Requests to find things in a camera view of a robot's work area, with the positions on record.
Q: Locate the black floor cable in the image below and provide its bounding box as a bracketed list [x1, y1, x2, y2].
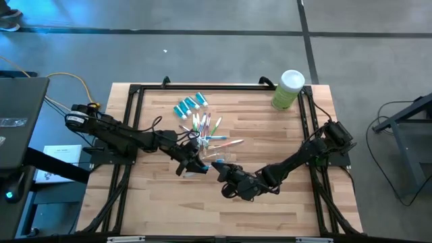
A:
[365, 100, 432, 207]

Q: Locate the yellow power cable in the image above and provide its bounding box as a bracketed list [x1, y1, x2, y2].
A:
[0, 55, 101, 112]

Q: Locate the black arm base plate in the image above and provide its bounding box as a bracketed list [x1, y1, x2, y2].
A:
[90, 138, 138, 166]
[305, 141, 352, 168]

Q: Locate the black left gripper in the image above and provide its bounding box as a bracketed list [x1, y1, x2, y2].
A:
[167, 132, 210, 178]

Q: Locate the black side desk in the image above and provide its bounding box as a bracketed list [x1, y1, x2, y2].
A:
[0, 76, 91, 241]

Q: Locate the silver metal bracket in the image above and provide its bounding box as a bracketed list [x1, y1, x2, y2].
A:
[107, 236, 146, 243]
[296, 237, 334, 243]

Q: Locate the green wipes canister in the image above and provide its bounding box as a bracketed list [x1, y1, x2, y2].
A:
[271, 69, 306, 111]

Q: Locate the dark grey metal stand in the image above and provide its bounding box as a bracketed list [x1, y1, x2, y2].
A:
[372, 91, 432, 198]

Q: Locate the black device with cyan light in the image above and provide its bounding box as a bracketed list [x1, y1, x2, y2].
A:
[3, 171, 26, 205]

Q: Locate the white booklet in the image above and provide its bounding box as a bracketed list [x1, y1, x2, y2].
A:
[34, 144, 84, 185]

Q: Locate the blue bristled white toothbrush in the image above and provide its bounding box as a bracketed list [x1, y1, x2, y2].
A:
[198, 112, 208, 134]

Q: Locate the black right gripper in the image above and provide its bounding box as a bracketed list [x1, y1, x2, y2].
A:
[211, 162, 271, 202]

